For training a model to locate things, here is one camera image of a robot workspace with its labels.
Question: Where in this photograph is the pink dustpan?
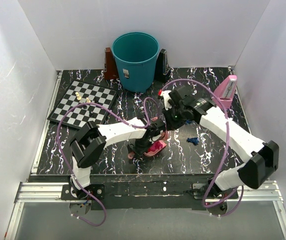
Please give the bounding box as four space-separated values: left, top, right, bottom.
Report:
127 140 167 160

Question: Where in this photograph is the pink hand brush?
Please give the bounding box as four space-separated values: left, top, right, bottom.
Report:
152 116 168 141

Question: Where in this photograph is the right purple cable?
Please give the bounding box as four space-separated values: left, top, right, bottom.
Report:
161 78 245 218

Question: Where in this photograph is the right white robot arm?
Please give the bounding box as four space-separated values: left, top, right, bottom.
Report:
159 86 280 199

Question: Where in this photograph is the pink metronome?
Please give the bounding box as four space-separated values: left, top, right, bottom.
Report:
214 75 238 109

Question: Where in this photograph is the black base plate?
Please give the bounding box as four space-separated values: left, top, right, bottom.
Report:
61 174 240 211

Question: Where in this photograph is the purple cable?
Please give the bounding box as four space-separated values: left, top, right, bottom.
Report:
161 78 245 218
57 97 158 227

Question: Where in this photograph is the teal plastic waste bin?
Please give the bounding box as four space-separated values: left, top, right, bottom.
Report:
112 32 160 93

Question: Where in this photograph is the black metronome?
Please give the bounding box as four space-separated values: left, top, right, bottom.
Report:
154 49 170 83

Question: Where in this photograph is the brown metronome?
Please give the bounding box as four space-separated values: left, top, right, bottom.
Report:
104 47 119 80

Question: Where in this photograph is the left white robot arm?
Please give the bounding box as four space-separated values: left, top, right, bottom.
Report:
69 117 166 200

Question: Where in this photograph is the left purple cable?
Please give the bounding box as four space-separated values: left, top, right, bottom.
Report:
57 97 158 227

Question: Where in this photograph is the cream chess pawn rear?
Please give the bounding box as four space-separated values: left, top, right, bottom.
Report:
75 92 82 101

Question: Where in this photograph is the blue paper scrap front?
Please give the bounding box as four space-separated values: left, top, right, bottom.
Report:
186 137 199 146

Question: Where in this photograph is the black and white chessboard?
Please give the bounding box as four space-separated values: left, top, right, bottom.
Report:
47 80 118 130

